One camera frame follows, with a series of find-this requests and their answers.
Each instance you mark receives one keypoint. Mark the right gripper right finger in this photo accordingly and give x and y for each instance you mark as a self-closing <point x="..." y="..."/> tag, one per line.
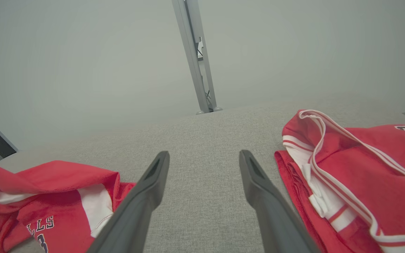
<point x="276" y="221"/>

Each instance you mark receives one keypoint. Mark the red basketball jersey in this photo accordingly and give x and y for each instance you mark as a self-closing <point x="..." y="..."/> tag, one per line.
<point x="54" y="211"/>
<point x="364" y="182"/>

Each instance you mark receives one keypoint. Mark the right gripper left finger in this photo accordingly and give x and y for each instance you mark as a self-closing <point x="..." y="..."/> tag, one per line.
<point x="135" y="218"/>

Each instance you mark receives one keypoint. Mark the grey metal partition post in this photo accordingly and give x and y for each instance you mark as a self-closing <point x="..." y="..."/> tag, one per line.
<point x="191" y="52"/>

